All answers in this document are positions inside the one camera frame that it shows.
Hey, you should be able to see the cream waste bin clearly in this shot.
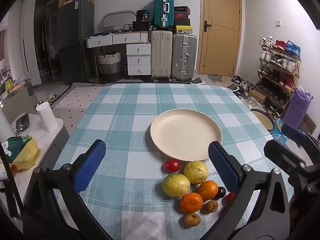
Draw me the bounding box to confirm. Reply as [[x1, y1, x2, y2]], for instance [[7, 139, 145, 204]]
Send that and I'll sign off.
[[249, 108, 276, 133]]

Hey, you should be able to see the brown wrinkled round fruit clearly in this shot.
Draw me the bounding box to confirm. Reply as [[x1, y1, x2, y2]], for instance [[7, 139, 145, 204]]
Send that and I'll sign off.
[[201, 200, 218, 215], [184, 213, 201, 227]]

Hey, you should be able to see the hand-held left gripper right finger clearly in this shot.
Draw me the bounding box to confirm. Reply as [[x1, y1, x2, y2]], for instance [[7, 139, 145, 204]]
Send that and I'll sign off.
[[208, 141, 292, 240]]

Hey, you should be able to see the dark glass wardrobe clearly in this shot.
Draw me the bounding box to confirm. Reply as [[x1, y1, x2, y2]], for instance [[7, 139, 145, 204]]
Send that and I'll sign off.
[[34, 0, 62, 83]]

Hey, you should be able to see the yellow plastic bag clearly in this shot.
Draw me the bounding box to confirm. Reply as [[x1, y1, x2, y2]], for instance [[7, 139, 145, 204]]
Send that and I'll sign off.
[[12, 136, 40, 171]]

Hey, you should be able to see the orange mandarin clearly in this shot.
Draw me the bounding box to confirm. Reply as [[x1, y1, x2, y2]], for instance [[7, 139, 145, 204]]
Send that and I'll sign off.
[[180, 192, 204, 213], [197, 180, 219, 201]]

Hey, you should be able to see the oval mirror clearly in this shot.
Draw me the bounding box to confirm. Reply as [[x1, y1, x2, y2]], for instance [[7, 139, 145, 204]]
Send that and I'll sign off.
[[101, 10, 136, 30]]

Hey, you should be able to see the woven laundry basket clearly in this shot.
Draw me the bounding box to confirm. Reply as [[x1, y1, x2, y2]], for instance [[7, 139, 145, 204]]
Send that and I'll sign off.
[[97, 51, 122, 82]]

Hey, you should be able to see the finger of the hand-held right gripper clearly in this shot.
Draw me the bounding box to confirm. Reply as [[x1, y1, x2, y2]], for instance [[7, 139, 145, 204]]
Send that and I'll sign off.
[[264, 139, 307, 178], [281, 124, 313, 148]]

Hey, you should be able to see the white side table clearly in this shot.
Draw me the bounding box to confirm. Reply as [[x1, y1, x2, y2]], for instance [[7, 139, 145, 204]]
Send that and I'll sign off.
[[0, 112, 71, 205]]

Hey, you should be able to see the white dotted rug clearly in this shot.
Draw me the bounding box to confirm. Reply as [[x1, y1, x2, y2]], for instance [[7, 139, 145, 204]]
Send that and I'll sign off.
[[32, 82, 111, 128]]

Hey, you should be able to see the teal suitcase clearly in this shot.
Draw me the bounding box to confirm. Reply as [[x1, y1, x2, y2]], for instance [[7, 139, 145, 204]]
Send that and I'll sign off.
[[153, 0, 175, 29]]

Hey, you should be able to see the dark grey refrigerator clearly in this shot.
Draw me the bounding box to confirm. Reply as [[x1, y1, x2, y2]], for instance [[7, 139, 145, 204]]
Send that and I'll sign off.
[[57, 0, 95, 85]]

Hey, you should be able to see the white desk with drawers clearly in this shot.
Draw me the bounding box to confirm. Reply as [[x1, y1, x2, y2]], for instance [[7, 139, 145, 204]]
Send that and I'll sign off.
[[86, 31, 152, 77]]

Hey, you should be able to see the black case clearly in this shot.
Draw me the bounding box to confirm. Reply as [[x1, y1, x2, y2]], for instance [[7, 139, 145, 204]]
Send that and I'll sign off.
[[132, 21, 151, 32]]

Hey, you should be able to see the wooden door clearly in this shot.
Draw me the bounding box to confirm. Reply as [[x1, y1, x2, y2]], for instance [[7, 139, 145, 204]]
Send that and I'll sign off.
[[200, 0, 242, 77]]

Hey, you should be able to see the yellow black shoe box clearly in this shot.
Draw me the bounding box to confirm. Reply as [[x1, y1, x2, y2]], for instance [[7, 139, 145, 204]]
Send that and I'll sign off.
[[175, 25, 194, 34]]

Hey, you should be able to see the black labelled bag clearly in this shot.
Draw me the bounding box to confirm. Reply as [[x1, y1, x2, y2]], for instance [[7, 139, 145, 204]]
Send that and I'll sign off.
[[136, 10, 151, 22]]

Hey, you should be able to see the green bag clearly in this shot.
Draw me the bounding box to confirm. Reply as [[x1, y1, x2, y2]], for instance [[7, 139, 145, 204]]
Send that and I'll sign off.
[[5, 135, 33, 163]]

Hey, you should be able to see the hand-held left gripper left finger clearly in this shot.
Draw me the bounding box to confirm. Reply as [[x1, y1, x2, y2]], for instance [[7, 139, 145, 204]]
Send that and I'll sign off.
[[22, 139, 110, 240]]

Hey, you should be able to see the white paper towel roll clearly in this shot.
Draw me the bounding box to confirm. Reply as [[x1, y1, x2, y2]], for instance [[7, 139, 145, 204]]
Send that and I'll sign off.
[[36, 102, 58, 132]]

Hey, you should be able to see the cream round plate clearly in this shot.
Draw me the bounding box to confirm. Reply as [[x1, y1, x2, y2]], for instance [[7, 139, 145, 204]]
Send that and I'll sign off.
[[150, 109, 223, 162]]

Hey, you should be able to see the blue plastic bag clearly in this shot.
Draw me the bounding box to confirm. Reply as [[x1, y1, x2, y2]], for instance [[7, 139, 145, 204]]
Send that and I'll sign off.
[[272, 119, 288, 141]]

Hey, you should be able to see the pile of shoes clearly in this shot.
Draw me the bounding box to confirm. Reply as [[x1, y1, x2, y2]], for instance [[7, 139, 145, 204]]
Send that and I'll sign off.
[[226, 74, 266, 108]]

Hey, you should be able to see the silver foil bag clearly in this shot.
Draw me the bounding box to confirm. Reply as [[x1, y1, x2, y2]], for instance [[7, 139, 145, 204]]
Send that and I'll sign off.
[[14, 119, 30, 134]]

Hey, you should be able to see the yellow guava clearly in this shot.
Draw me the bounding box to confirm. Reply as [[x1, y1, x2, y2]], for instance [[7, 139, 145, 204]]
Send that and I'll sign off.
[[162, 173, 191, 197], [184, 160, 209, 185]]

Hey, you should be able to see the silver suitcase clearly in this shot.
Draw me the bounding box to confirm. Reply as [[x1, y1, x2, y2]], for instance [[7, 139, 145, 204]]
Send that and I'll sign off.
[[171, 33, 198, 82]]

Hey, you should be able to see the teal white checked tablecloth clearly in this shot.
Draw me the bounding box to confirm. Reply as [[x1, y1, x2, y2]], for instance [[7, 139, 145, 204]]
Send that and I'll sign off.
[[54, 83, 295, 240]]

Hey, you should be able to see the wooden shoe rack with shoes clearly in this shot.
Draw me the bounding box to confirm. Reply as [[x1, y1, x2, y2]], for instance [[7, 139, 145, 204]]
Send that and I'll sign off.
[[257, 36, 302, 117]]

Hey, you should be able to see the dark purple round fruit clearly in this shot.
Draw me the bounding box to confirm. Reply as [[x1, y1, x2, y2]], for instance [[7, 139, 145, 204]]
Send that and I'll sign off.
[[215, 186, 227, 200]]

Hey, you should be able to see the wooden bowl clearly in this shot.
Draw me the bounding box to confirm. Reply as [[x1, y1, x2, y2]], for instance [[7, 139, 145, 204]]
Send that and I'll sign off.
[[8, 82, 26, 95]]

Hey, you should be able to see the purple bag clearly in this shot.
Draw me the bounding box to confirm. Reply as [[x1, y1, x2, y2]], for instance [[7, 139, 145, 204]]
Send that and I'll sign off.
[[282, 86, 313, 131]]

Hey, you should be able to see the beige suitcase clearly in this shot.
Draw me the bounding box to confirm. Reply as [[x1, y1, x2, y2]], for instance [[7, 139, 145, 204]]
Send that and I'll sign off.
[[150, 29, 173, 81]]

